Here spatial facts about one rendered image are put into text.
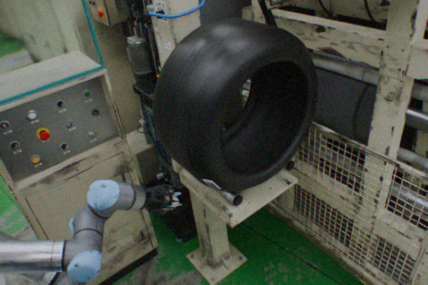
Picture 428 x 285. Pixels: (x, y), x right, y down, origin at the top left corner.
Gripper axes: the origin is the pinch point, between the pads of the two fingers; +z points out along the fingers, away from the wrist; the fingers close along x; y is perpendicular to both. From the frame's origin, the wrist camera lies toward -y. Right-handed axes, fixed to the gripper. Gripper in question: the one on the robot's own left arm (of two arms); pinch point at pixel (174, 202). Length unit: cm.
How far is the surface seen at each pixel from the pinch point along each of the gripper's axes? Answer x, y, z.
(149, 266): -22, -82, 76
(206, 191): 5.1, 0.0, 21.4
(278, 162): 10.6, 30.1, 25.5
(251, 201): -0.6, 13.2, 32.7
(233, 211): -4.6, 11.7, 19.6
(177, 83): 31.4, 19.1, -18.4
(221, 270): -29, -41, 92
